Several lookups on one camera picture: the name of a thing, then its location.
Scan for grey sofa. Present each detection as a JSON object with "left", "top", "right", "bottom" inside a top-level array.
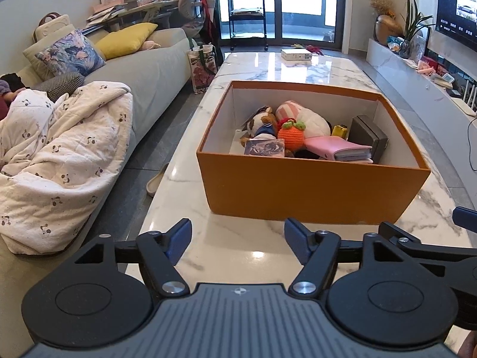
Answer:
[{"left": 0, "top": 26, "right": 194, "bottom": 347}]

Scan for black and white checked pillow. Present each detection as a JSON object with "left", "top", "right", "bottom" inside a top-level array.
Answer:
[{"left": 32, "top": 72, "right": 86, "bottom": 103}]

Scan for printed card box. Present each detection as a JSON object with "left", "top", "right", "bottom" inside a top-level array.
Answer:
[{"left": 244, "top": 139, "right": 287, "bottom": 156}]

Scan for cluttered study desk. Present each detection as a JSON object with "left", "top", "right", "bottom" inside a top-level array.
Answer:
[{"left": 86, "top": 0, "right": 187, "bottom": 32}]

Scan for beige slipper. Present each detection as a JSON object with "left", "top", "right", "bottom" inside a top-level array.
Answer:
[{"left": 146, "top": 162, "right": 170, "bottom": 197}]

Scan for floral tote bag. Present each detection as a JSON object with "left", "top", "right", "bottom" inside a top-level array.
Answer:
[{"left": 186, "top": 43, "right": 219, "bottom": 95}]

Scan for black cable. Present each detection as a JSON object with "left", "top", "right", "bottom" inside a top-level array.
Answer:
[{"left": 467, "top": 115, "right": 477, "bottom": 172}]

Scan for green potted plant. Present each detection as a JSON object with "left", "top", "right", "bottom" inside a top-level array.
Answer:
[{"left": 399, "top": 0, "right": 435, "bottom": 58}]

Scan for beige bear-shaped cushion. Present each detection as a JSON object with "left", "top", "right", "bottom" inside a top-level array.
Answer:
[{"left": 22, "top": 12, "right": 77, "bottom": 70}]

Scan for blue floral pillow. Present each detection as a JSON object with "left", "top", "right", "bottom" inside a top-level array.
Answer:
[{"left": 35, "top": 29, "right": 107, "bottom": 77}]

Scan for white router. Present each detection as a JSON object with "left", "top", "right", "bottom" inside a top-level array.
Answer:
[{"left": 449, "top": 82, "right": 477, "bottom": 116}]

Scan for yellow pillow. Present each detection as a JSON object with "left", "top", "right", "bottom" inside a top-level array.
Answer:
[{"left": 94, "top": 22, "right": 159, "bottom": 60}]

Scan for dried flowers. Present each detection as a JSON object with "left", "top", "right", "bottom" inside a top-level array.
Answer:
[{"left": 369, "top": 0, "right": 395, "bottom": 16}]

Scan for glass balcony door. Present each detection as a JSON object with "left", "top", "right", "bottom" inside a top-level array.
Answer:
[{"left": 209, "top": 0, "right": 345, "bottom": 51}]

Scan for television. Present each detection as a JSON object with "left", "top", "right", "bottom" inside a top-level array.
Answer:
[{"left": 435, "top": 0, "right": 477, "bottom": 47}]

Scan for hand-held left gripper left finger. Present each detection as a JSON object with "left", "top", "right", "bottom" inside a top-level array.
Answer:
[{"left": 75, "top": 217, "right": 193, "bottom": 299}]

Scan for white marble television console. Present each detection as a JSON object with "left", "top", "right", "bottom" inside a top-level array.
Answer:
[{"left": 367, "top": 38, "right": 477, "bottom": 191}]

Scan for orange crochet tangerine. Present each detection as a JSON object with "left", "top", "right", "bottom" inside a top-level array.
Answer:
[{"left": 277, "top": 118, "right": 307, "bottom": 152}]

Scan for brown round vase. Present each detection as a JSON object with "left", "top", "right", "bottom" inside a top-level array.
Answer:
[{"left": 374, "top": 15, "right": 403, "bottom": 45}]

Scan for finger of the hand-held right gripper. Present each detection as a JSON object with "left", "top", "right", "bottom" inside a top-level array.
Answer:
[
  {"left": 453, "top": 206, "right": 477, "bottom": 228},
  {"left": 378, "top": 222, "right": 477, "bottom": 269}
]

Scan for brown bear plush toy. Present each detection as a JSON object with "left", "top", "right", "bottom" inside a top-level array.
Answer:
[{"left": 240, "top": 106, "right": 278, "bottom": 148}]

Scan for flat white box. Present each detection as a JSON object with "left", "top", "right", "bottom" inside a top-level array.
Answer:
[{"left": 281, "top": 48, "right": 313, "bottom": 61}]

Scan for grey gift box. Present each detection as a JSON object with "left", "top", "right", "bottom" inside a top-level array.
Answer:
[{"left": 348, "top": 115, "right": 389, "bottom": 165}]

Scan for pink notebook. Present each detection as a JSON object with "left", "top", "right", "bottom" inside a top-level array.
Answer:
[{"left": 305, "top": 136, "right": 373, "bottom": 163}]

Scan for orange cardboard box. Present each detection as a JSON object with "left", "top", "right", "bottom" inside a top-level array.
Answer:
[{"left": 196, "top": 80, "right": 432, "bottom": 226}]

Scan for black trolley cart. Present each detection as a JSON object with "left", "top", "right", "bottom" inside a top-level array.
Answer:
[{"left": 227, "top": 0, "right": 269, "bottom": 51}]

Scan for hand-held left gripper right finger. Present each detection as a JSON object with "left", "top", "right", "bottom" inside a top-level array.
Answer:
[{"left": 284, "top": 217, "right": 422, "bottom": 299}]

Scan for white printed blanket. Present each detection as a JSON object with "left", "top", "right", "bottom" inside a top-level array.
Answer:
[{"left": 0, "top": 82, "right": 134, "bottom": 256}]

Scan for red and green item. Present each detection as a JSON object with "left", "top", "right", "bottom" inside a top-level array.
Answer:
[{"left": 292, "top": 44, "right": 325, "bottom": 55}]

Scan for white sheep plush toy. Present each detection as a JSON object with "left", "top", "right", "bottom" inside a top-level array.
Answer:
[{"left": 275, "top": 101, "right": 332, "bottom": 138}]

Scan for person's right forearm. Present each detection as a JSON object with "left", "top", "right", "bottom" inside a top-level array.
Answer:
[{"left": 458, "top": 331, "right": 477, "bottom": 358}]

